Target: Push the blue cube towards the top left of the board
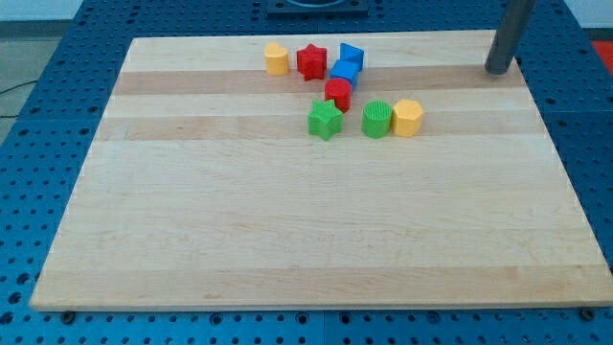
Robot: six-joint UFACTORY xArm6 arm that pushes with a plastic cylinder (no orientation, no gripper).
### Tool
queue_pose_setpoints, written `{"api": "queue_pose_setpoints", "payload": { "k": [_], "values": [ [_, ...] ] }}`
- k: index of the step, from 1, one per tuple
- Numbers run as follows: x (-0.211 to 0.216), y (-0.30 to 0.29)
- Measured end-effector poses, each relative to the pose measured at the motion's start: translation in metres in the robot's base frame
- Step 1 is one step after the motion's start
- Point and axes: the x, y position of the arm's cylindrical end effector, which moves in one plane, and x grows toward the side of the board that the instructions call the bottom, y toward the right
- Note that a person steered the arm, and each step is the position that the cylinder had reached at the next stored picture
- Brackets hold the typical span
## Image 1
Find green star block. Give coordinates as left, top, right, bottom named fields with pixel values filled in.
left=307, top=100, right=343, bottom=141

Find yellow heart block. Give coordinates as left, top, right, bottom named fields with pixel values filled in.
left=264, top=42, right=289, bottom=76

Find yellow hexagon block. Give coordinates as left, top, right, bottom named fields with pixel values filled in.
left=390, top=99, right=424, bottom=137

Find blue triangle block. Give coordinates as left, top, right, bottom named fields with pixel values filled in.
left=339, top=42, right=364, bottom=72

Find wooden board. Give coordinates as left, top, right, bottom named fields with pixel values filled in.
left=30, top=31, right=612, bottom=311

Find black cable on floor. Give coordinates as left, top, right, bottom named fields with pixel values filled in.
left=0, top=79, right=38, bottom=120

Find green cylinder block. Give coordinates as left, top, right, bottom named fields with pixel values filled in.
left=361, top=100, right=393, bottom=139

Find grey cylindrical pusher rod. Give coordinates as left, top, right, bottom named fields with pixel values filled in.
left=484, top=0, right=536, bottom=76

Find blue cube block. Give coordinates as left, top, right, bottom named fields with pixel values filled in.
left=329, top=59, right=360, bottom=90

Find red star block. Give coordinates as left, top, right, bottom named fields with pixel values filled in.
left=296, top=44, right=328, bottom=81

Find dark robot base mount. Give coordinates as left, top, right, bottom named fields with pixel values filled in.
left=262, top=0, right=369, bottom=18

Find red cylinder block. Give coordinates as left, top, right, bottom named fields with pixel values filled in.
left=324, top=78, right=352, bottom=113

